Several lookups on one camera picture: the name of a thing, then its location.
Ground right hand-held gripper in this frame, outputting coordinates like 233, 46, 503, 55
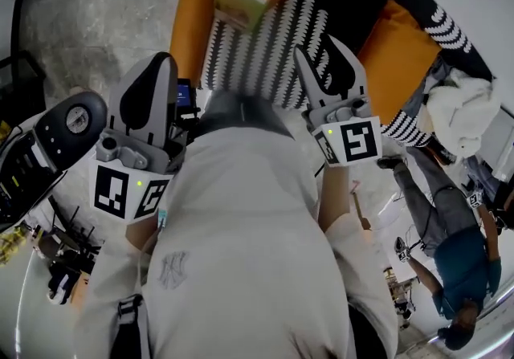
294, 34, 383, 168

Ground yellow plaid cloth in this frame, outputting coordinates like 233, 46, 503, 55
0, 224, 31, 266

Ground black white striped blanket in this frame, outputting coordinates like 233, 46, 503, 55
198, 0, 497, 148

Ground small black screen device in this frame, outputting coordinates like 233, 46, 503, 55
174, 78, 202, 121

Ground white cloth pile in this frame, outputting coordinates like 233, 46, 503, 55
425, 67, 503, 157

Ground person's white sweatshirt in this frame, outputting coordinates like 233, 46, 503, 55
74, 124, 398, 359

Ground grey garment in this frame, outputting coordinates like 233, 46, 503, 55
417, 55, 455, 109

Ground dark blue white bag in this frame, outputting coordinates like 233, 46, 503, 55
47, 268, 81, 306

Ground orange cushion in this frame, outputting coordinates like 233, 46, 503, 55
356, 0, 443, 125

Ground black stand with legs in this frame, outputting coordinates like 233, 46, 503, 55
35, 196, 105, 266

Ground black white robot base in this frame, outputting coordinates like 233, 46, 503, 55
0, 91, 108, 228

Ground person's dark trousers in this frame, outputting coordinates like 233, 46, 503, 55
196, 90, 296, 141

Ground green book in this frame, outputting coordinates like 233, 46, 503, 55
212, 0, 278, 34

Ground black grey backpack strap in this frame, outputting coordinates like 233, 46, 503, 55
110, 293, 152, 359

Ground orange sofa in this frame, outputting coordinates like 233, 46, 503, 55
168, 0, 499, 145

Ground black open crate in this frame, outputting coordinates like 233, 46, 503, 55
0, 50, 47, 117

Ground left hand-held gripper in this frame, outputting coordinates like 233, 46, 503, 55
88, 52, 188, 222

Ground person's right forearm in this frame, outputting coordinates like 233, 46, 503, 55
319, 164, 354, 234

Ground person's left forearm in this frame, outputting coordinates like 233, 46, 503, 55
124, 212, 169, 256

